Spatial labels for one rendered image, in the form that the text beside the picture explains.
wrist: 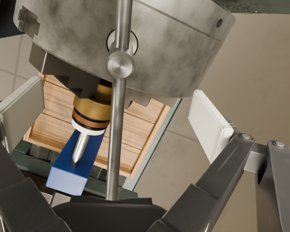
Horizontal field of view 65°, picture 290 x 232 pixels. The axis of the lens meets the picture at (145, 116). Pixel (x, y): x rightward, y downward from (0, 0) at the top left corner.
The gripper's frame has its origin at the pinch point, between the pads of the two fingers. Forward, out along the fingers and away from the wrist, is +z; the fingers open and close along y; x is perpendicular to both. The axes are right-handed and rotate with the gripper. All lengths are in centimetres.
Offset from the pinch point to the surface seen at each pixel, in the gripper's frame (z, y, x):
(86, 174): 21.2, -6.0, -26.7
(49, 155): 48, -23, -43
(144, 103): 19.5, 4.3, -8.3
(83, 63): 8.1, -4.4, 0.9
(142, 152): 39, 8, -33
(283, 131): 119, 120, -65
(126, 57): -0.7, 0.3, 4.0
